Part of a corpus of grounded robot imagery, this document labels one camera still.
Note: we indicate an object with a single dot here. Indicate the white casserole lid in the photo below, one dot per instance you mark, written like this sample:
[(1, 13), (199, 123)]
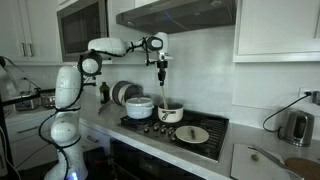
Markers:
[(140, 101)]

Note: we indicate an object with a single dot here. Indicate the white wall outlet plate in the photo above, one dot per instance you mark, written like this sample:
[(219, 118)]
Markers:
[(303, 90)]

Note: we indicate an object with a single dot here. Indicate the round plate leaning on wall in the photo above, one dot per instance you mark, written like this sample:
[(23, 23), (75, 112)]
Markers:
[(113, 91)]

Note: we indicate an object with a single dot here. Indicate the round wooden board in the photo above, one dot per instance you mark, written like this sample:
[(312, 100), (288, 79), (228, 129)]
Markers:
[(306, 168)]

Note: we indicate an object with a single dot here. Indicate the white casserole pot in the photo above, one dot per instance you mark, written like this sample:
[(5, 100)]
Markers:
[(138, 113)]

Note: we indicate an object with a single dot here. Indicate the kitchen knife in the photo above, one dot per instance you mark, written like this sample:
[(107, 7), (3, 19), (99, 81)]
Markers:
[(266, 155)]

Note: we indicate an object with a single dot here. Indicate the steel electric kettle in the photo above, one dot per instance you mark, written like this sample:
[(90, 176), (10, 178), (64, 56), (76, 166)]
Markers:
[(296, 128)]

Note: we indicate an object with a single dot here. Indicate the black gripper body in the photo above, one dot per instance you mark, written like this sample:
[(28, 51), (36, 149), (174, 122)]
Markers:
[(161, 67)]

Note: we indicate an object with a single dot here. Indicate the grey wrist camera bar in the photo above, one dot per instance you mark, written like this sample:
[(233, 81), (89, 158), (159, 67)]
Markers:
[(165, 56)]

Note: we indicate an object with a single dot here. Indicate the steel range hood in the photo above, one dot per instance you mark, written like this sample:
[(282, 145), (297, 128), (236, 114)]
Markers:
[(173, 16)]

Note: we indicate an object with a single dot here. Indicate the built-in microwave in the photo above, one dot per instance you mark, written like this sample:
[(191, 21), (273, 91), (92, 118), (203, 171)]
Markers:
[(81, 30)]

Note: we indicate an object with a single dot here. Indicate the cream saucepan lid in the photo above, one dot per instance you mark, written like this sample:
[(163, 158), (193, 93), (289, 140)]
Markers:
[(200, 136)]

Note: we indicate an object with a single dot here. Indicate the white drawer cabinet beside oven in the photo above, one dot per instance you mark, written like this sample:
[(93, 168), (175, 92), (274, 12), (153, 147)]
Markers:
[(100, 133)]

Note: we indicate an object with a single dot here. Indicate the black built-in oven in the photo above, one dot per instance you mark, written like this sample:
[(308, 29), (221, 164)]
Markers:
[(140, 163)]

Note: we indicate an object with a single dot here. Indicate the dark olive oil bottle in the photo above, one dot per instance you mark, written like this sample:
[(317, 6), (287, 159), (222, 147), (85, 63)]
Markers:
[(104, 93)]

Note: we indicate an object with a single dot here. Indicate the wide white upper cabinet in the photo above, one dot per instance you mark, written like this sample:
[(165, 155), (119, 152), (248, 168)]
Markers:
[(276, 30)]

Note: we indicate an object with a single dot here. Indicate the white lower cabinet under toaster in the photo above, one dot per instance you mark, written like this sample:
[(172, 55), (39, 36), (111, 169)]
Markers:
[(26, 143)]

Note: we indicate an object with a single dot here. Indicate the wooden spatula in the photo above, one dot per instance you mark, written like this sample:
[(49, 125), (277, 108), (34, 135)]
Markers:
[(164, 98)]

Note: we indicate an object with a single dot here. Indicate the steel pot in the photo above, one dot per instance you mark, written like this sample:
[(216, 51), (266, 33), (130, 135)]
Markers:
[(49, 101)]

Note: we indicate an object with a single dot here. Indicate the black stove knob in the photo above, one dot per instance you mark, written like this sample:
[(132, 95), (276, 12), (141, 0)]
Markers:
[(171, 131), (147, 129), (163, 129), (156, 127), (173, 137)]

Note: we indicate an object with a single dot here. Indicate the white cutting board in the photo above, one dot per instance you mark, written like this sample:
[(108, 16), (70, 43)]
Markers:
[(246, 163)]

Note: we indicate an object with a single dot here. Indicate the small green vegetable piece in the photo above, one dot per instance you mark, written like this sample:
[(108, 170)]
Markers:
[(255, 157)]

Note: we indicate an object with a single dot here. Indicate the black gas cooktop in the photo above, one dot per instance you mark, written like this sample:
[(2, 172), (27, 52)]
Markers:
[(213, 133)]

